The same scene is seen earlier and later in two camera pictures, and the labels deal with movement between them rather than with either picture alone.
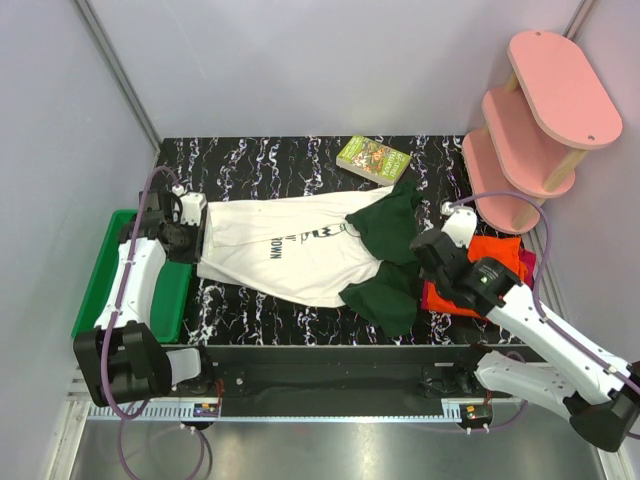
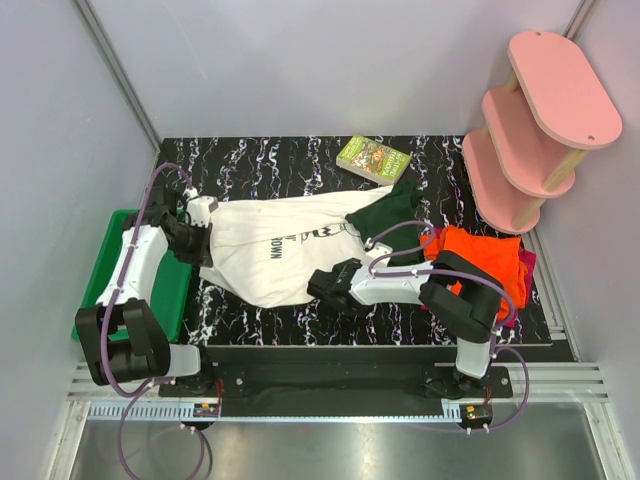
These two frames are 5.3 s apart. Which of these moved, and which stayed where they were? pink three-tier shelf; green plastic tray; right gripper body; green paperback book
Moved: right gripper body
Stayed: pink three-tier shelf; green paperback book; green plastic tray
